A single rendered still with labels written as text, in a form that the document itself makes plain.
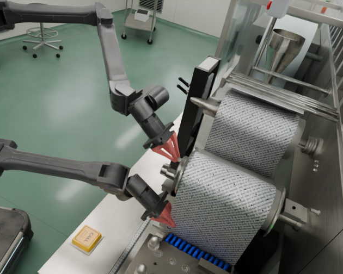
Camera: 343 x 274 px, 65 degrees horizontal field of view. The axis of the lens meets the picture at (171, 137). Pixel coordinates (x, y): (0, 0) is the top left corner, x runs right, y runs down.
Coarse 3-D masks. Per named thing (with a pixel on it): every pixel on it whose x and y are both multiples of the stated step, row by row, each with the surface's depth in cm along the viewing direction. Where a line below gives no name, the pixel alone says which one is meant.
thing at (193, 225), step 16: (176, 208) 79; (192, 208) 76; (176, 224) 83; (192, 224) 80; (208, 224) 77; (224, 224) 74; (192, 240) 84; (208, 240) 81; (224, 240) 77; (240, 240) 75; (224, 256) 81; (240, 256) 78
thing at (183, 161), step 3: (186, 156) 78; (183, 159) 76; (186, 159) 77; (180, 162) 76; (183, 162) 76; (180, 165) 75; (183, 165) 75; (177, 168) 75; (180, 168) 75; (177, 171) 75; (180, 171) 75; (177, 174) 76; (174, 177) 77; (177, 177) 76
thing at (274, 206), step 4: (276, 192) 70; (280, 192) 71; (276, 196) 69; (280, 196) 69; (276, 200) 68; (272, 204) 68; (276, 204) 68; (272, 208) 67; (276, 208) 67; (272, 212) 67; (268, 216) 67; (272, 216) 67; (268, 220) 68; (264, 224) 69; (268, 224) 68; (260, 228) 71; (264, 228) 70
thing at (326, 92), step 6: (258, 66) 109; (264, 72) 109; (270, 72) 107; (276, 72) 107; (282, 78) 107; (288, 78) 106; (300, 84) 105; (306, 84) 104; (318, 90) 103; (324, 90) 102; (324, 96) 103
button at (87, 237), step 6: (84, 228) 94; (90, 228) 94; (78, 234) 91; (84, 234) 92; (90, 234) 92; (96, 234) 93; (72, 240) 90; (78, 240) 90; (84, 240) 90; (90, 240) 91; (96, 240) 92; (78, 246) 90; (84, 246) 89; (90, 246) 89
